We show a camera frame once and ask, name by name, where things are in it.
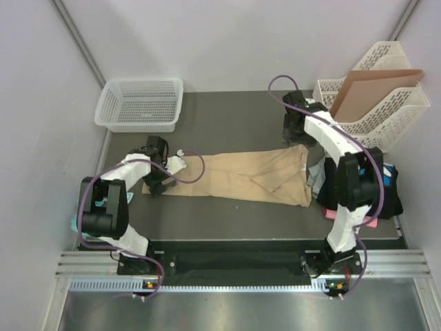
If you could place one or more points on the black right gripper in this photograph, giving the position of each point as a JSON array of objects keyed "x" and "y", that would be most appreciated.
[{"x": 306, "y": 140}]

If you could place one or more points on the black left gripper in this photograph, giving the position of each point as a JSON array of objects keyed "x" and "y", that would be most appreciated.
[{"x": 156, "y": 187}]

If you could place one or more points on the beige t shirt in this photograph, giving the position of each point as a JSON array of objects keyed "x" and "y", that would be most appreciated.
[{"x": 275, "y": 176}]

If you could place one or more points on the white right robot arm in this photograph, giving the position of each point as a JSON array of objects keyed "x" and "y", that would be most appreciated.
[{"x": 358, "y": 184}]

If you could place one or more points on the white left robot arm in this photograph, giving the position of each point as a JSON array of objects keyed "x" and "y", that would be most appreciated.
[{"x": 104, "y": 208}]

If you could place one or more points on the grey t shirt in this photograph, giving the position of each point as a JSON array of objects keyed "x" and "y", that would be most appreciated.
[{"x": 316, "y": 177}]

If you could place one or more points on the brown cardboard folder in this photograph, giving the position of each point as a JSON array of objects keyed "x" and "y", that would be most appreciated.
[{"x": 361, "y": 91}]

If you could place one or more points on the white perforated plastic basket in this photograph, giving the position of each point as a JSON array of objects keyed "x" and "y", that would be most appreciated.
[{"x": 140, "y": 105}]

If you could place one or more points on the cream plastic file organizer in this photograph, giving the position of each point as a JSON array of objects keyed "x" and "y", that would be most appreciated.
[{"x": 388, "y": 122}]

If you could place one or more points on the pink folded t shirt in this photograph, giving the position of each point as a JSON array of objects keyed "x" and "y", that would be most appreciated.
[{"x": 371, "y": 222}]

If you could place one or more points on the teal cat ear headphones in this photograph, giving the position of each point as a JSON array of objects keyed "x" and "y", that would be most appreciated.
[{"x": 74, "y": 224}]

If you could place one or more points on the black daisy print t shirt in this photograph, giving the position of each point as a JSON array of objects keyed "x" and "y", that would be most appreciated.
[{"x": 392, "y": 205}]

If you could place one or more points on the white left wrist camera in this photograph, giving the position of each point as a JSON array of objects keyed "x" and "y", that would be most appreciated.
[{"x": 176, "y": 163}]

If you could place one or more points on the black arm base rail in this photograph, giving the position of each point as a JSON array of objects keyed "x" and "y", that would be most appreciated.
[{"x": 310, "y": 258}]

